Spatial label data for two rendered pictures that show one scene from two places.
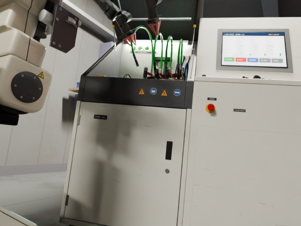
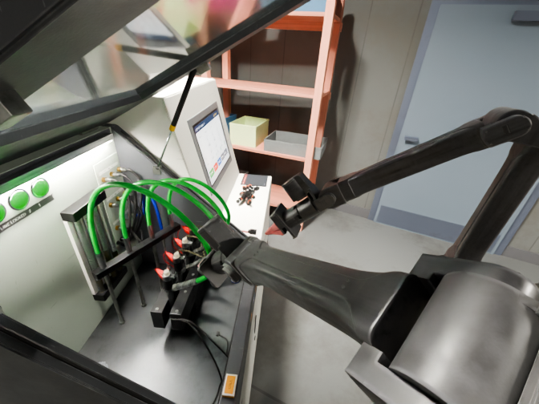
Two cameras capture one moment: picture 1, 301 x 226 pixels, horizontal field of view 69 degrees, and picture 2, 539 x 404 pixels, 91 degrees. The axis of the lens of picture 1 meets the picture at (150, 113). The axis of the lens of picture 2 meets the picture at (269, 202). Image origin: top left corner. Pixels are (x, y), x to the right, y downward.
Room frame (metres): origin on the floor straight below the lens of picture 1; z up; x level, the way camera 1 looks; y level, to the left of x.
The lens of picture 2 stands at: (1.31, 0.69, 1.72)
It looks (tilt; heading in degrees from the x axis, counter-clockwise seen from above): 30 degrees down; 261
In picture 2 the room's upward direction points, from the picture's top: 4 degrees clockwise
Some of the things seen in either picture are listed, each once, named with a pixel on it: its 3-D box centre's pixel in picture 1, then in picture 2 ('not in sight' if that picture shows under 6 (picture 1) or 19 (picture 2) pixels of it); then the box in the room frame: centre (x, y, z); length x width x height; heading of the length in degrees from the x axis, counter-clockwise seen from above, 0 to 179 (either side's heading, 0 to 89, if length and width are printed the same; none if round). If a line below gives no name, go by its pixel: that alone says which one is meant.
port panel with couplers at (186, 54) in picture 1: (182, 68); (119, 198); (1.72, -0.22, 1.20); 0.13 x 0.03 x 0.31; 78
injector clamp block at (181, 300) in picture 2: not in sight; (186, 287); (1.49, -0.05, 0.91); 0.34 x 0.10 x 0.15; 78
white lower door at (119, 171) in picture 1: (124, 164); (245, 391); (1.26, 0.12, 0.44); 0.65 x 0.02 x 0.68; 78
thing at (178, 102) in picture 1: (133, 92); (242, 329); (1.28, 0.11, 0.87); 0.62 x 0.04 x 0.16; 78
